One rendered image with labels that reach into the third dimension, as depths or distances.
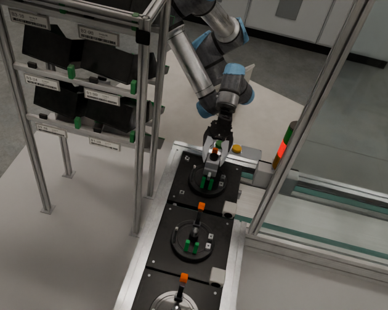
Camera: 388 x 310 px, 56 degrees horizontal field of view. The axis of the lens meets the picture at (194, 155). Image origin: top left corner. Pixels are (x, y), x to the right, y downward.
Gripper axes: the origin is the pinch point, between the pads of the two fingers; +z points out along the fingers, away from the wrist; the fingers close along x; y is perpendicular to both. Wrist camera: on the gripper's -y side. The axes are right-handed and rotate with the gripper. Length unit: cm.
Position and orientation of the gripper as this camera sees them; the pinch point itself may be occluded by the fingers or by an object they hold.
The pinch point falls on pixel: (212, 160)
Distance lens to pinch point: 125.1
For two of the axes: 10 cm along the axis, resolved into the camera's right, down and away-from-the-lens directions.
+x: -9.7, -2.4, 0.4
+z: -2.4, 9.6, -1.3
